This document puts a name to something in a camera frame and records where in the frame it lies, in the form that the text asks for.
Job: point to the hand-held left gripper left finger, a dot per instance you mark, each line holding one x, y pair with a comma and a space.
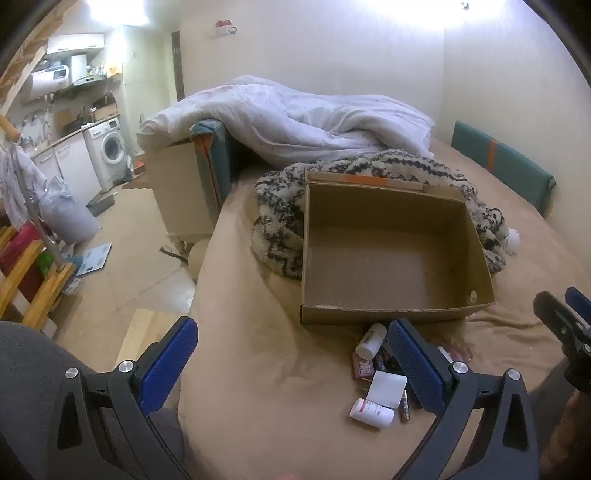
168, 369

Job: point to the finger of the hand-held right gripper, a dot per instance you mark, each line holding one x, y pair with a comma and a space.
579, 302
551, 314

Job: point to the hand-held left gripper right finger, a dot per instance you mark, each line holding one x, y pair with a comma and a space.
415, 364

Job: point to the dark cosmetic tube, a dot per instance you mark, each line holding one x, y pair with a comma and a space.
385, 361

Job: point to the white charger cube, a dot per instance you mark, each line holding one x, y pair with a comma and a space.
387, 388

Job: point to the white pill bottle blue label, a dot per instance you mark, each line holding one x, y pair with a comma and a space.
371, 340

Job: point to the pink patterned small case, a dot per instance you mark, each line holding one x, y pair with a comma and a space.
363, 367

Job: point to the white pill bottle pink label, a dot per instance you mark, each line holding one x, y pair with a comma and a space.
371, 412

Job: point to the cardboard box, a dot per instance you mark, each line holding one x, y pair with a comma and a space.
369, 258

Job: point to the person's right hand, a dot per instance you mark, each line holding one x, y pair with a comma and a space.
570, 424

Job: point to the light wooden plank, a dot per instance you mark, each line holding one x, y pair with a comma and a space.
143, 337

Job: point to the beige bed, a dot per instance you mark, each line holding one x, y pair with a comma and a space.
258, 323

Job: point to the bathroom scale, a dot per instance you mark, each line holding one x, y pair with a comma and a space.
94, 259

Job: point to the yellow wooden rack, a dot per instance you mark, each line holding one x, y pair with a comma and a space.
48, 290

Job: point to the teal cushion with orange stripe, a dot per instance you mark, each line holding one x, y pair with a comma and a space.
508, 170
217, 157

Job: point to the beige wooden nightstand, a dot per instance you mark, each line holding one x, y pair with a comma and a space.
180, 194

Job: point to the dark floor tray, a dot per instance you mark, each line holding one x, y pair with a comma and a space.
102, 205

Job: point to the grey trash bag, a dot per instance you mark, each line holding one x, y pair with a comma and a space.
69, 217

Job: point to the black and white fuzzy blanket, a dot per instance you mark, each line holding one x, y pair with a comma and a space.
277, 221

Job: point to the red cloth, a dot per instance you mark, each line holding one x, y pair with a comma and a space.
21, 251

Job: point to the white kitchen cabinet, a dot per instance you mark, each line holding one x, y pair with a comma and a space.
74, 170

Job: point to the white washing machine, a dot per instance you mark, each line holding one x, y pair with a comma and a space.
108, 147

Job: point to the white hanging cloth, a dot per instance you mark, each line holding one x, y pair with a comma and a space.
16, 184

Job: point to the white duvet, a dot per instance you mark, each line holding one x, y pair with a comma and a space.
300, 120

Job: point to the white cylindrical water heater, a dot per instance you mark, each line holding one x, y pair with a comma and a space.
78, 69

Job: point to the wooden stair beam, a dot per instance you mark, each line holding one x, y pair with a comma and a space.
27, 55

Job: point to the dark door frame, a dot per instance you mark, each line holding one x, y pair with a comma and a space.
178, 64

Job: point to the white wall cabinet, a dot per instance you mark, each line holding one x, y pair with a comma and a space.
76, 44

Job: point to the red and white wall decoration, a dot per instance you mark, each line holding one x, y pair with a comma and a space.
225, 28

